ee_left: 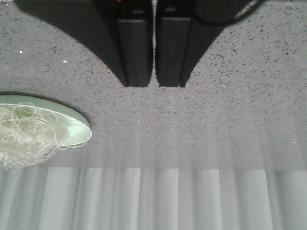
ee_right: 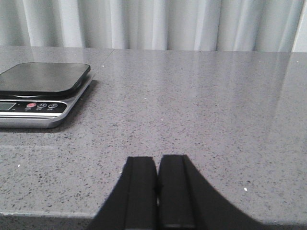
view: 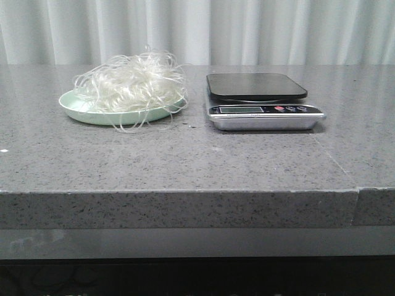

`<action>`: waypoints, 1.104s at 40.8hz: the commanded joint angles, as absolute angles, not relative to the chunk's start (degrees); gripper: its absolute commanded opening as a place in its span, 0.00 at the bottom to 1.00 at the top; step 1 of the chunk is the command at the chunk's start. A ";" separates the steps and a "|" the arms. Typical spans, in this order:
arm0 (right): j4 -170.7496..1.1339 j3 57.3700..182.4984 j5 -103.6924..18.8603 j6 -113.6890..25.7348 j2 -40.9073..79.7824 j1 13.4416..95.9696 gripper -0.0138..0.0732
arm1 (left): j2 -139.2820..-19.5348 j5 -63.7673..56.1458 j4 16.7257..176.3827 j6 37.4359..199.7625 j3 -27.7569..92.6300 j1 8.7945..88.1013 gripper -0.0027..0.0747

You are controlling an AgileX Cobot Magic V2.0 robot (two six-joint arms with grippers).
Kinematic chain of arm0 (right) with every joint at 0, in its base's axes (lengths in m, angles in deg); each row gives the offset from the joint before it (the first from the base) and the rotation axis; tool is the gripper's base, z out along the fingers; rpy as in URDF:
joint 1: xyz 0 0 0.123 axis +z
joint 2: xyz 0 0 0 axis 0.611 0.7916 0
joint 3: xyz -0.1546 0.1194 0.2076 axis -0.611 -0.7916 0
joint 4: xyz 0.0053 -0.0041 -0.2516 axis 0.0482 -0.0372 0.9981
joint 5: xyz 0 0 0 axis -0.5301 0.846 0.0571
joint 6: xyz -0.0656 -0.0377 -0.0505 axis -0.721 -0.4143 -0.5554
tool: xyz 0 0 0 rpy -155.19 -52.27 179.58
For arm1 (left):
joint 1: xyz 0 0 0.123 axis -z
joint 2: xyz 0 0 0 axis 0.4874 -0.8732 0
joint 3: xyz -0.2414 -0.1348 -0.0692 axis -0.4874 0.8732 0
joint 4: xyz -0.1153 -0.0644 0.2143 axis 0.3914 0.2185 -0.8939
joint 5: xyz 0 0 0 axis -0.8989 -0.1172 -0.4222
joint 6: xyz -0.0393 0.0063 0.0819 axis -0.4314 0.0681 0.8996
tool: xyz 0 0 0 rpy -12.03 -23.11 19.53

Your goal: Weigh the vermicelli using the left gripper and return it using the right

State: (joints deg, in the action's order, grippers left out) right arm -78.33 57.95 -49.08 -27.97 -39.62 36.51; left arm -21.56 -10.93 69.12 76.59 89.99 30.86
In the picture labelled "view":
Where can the black silver kitchen scale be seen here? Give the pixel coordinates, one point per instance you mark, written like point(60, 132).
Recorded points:
point(258, 102)

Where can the white pleated curtain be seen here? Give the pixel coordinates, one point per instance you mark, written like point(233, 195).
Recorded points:
point(199, 32)

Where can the white vermicelli noodle bundle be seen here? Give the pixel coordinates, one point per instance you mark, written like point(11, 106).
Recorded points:
point(130, 83)

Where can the light green round plate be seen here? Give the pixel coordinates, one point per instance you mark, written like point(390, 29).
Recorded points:
point(78, 109)

